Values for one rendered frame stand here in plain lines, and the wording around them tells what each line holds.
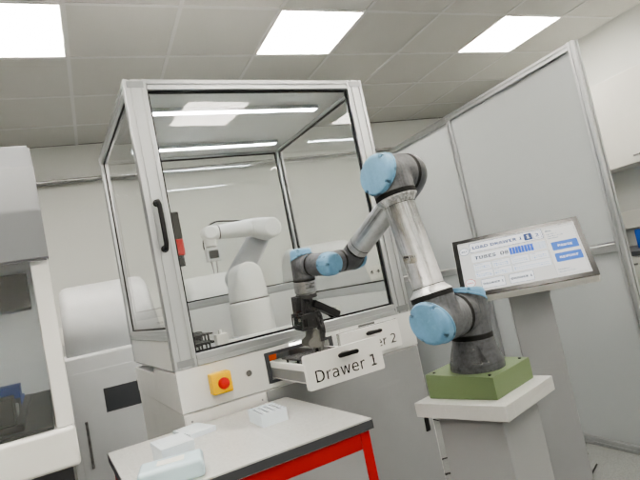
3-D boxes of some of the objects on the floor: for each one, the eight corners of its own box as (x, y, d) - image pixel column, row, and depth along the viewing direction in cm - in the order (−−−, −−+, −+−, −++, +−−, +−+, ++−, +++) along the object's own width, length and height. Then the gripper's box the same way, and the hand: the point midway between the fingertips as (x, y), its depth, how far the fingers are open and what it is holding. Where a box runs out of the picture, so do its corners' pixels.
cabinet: (461, 532, 221) (420, 343, 227) (229, 661, 172) (184, 414, 178) (347, 478, 305) (319, 341, 311) (168, 555, 256) (139, 390, 261)
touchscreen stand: (666, 553, 181) (594, 261, 188) (528, 559, 193) (466, 285, 201) (627, 490, 228) (570, 258, 236) (518, 497, 241) (469, 278, 249)
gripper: (286, 295, 179) (294, 357, 180) (301, 297, 171) (310, 362, 172) (307, 290, 184) (315, 350, 185) (323, 291, 175) (331, 355, 176)
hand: (319, 350), depth 180 cm, fingers closed
